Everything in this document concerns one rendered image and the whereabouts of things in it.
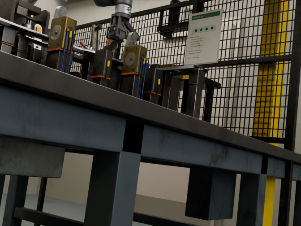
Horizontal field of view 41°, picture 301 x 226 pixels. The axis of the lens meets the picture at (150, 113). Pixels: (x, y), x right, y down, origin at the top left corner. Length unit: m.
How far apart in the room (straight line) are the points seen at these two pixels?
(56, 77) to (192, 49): 1.69
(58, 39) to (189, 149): 0.64
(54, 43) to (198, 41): 1.04
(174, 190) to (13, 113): 3.66
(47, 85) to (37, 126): 0.08
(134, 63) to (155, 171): 2.84
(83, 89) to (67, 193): 4.61
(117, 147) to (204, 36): 1.51
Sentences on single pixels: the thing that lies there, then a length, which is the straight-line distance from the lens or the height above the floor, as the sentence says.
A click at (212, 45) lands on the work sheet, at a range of 2.26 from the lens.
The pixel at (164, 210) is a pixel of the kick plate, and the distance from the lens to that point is 4.34.
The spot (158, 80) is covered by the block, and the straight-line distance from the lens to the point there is 1.77.
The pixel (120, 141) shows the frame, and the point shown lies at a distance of 0.88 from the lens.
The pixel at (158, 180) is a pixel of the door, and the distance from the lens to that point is 4.39.
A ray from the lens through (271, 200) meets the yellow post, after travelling 2.06.
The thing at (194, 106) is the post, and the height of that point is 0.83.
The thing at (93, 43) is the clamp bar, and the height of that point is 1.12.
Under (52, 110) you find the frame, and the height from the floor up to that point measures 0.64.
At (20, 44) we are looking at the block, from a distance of 1.62.
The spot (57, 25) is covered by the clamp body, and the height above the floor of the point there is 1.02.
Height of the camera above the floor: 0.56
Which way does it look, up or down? 7 degrees up
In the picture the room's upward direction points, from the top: 7 degrees clockwise
